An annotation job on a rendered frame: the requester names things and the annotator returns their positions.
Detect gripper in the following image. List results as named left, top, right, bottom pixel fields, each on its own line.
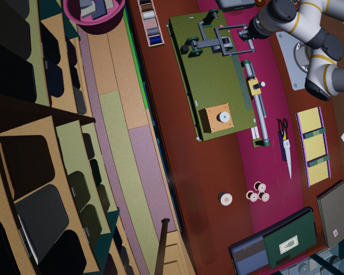
left=237, top=15, right=261, bottom=42

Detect black handled steel shears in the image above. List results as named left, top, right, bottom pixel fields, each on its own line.
left=276, top=117, right=294, bottom=180

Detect black green roller block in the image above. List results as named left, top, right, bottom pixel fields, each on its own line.
left=203, top=8, right=220, bottom=25

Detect green black wheel assembly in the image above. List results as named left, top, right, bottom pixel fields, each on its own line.
left=181, top=36, right=204, bottom=58

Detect grey measuring strip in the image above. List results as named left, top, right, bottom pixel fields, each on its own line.
left=231, top=54, right=255, bottom=111

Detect olive green machine base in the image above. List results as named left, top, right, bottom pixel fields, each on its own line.
left=167, top=10, right=258, bottom=142

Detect pink spool tray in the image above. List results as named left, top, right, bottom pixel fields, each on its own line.
left=136, top=0, right=165, bottom=48

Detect yellow purple shears tray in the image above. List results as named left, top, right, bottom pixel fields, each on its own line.
left=295, top=106, right=332, bottom=188

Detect magenta cloth runner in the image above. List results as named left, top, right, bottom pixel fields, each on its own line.
left=196, top=0, right=305, bottom=239

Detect wooden cloth shelf unit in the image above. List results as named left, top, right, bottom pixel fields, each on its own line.
left=0, top=92, right=124, bottom=275
left=0, top=0, right=90, bottom=116

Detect grey flat box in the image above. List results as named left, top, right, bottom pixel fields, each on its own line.
left=216, top=0, right=257, bottom=13

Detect grey bent linkage bar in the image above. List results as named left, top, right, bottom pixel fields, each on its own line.
left=189, top=21, right=222, bottom=51

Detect grey mounting plate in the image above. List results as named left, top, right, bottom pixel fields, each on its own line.
left=276, top=30, right=308, bottom=92

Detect orange counter box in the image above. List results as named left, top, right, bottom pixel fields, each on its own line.
left=198, top=103, right=235, bottom=134

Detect pink round basket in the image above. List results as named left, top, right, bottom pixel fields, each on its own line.
left=62, top=0, right=127, bottom=36

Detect dark grey book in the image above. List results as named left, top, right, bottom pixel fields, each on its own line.
left=315, top=180, right=344, bottom=250

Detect dark green flat box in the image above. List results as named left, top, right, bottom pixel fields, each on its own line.
left=261, top=207, right=318, bottom=270

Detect brown wooden pole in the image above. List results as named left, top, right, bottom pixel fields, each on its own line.
left=153, top=218, right=171, bottom=275

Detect dark compartment drawer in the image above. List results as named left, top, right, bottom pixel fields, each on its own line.
left=275, top=237, right=344, bottom=275

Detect grey cutter rail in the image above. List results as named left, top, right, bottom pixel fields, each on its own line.
left=240, top=59, right=272, bottom=149

